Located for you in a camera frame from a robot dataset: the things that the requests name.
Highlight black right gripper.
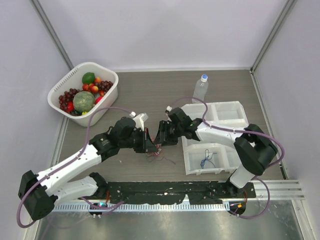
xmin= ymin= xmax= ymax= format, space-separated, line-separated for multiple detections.
xmin=154 ymin=120 xmax=183 ymax=147

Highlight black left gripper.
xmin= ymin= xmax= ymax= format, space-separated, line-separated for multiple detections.
xmin=119 ymin=127 xmax=159 ymax=153

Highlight colourful wire bundle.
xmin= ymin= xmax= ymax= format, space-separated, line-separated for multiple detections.
xmin=145 ymin=144 xmax=166 ymax=162

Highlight blue wire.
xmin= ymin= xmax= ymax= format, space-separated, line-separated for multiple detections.
xmin=200 ymin=149 xmax=217 ymax=169

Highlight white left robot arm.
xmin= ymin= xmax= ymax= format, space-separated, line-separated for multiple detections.
xmin=18 ymin=113 xmax=158 ymax=221

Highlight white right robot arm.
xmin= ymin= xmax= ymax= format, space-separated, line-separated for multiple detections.
xmin=154 ymin=107 xmax=278 ymax=198

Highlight white compartment tray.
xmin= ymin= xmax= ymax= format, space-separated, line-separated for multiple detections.
xmin=181 ymin=101 xmax=249 ymax=175

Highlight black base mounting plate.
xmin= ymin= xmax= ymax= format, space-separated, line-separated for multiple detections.
xmin=84 ymin=181 xmax=256 ymax=205

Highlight clear plastic water bottle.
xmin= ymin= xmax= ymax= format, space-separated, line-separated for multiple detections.
xmin=191 ymin=74 xmax=209 ymax=104

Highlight red apple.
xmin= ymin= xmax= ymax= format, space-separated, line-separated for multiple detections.
xmin=95 ymin=96 xmax=103 ymax=104

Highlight green striped melon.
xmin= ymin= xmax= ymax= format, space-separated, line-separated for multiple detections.
xmin=73 ymin=91 xmax=95 ymax=113

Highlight red yellow peaches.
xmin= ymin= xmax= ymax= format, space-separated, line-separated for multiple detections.
xmin=82 ymin=77 xmax=102 ymax=94

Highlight white plastic fruit basket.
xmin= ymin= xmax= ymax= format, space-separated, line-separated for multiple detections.
xmin=47 ymin=62 xmax=119 ymax=127

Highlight green lime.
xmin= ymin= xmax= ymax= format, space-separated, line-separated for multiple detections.
xmin=82 ymin=72 xmax=96 ymax=85

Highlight dark red grape bunch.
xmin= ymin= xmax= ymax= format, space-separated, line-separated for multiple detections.
xmin=58 ymin=88 xmax=80 ymax=113

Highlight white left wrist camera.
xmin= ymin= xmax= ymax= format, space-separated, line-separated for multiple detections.
xmin=129 ymin=111 xmax=149 ymax=130

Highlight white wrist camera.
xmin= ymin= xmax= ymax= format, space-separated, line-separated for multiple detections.
xmin=129 ymin=111 xmax=149 ymax=130
xmin=165 ymin=105 xmax=173 ymax=114

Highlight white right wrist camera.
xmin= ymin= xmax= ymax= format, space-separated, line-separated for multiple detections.
xmin=165 ymin=105 xmax=173 ymax=114

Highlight white slotted cable duct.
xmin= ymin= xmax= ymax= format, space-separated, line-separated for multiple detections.
xmin=53 ymin=201 xmax=230 ymax=213

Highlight purple robot cable right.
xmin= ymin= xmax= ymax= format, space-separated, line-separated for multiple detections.
xmin=167 ymin=97 xmax=286 ymax=221

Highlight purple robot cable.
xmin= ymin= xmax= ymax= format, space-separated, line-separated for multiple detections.
xmin=16 ymin=106 xmax=133 ymax=228
xmin=167 ymin=97 xmax=286 ymax=221

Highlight purple robot cable left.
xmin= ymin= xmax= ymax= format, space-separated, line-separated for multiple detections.
xmin=16 ymin=106 xmax=133 ymax=228

